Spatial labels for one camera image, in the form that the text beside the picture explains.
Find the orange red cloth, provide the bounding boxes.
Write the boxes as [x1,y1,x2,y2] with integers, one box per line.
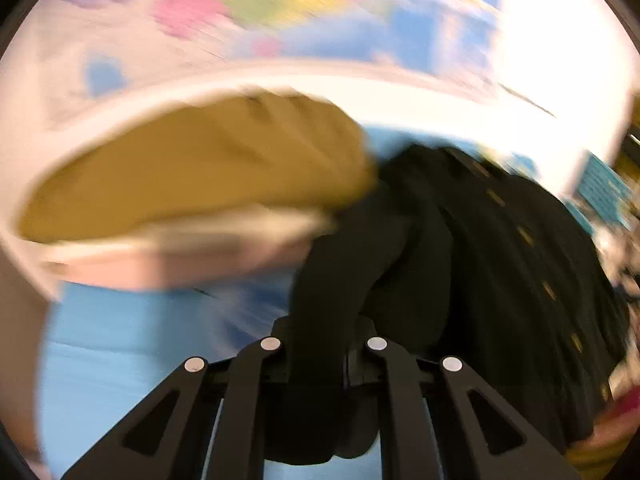
[587,392,640,443]

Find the pink folded garment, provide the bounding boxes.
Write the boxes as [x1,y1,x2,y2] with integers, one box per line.
[42,240,311,291]

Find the mustard yellow folded garment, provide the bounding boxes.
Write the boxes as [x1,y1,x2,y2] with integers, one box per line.
[17,92,381,243]

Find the black garment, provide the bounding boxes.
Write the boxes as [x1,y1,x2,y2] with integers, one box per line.
[265,145,631,466]

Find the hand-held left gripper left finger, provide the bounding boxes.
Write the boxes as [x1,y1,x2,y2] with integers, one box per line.
[62,316,296,480]

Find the blue plastic baskets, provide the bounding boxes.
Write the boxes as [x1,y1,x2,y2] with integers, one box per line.
[595,225,640,311]

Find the blue plastic basket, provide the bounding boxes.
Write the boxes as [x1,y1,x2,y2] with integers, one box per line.
[575,152,635,231]

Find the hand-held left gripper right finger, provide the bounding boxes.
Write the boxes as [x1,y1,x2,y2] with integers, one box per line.
[350,337,581,480]

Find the colourful wall map poster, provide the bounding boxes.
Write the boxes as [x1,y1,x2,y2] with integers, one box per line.
[30,0,506,106]

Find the white folded garment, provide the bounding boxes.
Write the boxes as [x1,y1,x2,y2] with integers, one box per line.
[45,207,336,266]

